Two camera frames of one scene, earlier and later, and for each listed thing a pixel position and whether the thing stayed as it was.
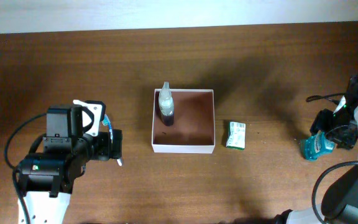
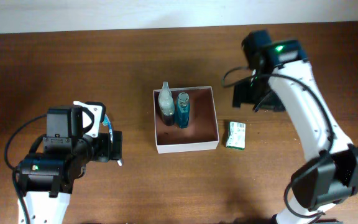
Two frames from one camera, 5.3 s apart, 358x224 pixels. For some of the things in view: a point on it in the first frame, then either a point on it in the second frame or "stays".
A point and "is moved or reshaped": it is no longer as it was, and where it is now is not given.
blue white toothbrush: x=106 y=122 stays
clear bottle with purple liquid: x=166 y=103 stays
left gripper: x=104 y=150 stays
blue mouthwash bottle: x=315 y=145 is moved or reshaped
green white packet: x=236 y=137 stays
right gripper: x=321 y=124 -> x=242 y=93
